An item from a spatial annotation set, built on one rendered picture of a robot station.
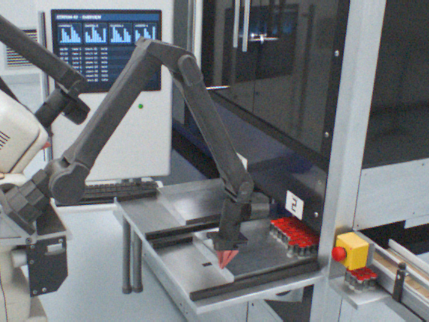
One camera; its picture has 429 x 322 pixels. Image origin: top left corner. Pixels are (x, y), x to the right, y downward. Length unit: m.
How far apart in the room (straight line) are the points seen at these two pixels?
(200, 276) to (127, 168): 0.86
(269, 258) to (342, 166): 0.38
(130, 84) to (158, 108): 1.03
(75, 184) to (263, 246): 0.71
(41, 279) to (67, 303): 1.53
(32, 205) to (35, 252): 0.23
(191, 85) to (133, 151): 1.07
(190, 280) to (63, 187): 0.51
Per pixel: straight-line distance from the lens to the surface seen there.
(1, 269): 1.67
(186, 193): 2.18
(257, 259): 1.81
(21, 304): 1.69
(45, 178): 1.39
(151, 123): 2.41
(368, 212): 1.74
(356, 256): 1.65
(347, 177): 1.64
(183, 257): 1.80
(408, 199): 1.83
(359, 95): 1.56
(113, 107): 1.37
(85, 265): 3.44
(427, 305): 1.65
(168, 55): 1.38
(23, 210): 1.39
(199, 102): 1.45
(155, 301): 3.13
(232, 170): 1.55
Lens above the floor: 1.82
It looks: 22 degrees down
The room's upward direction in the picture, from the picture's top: 3 degrees clockwise
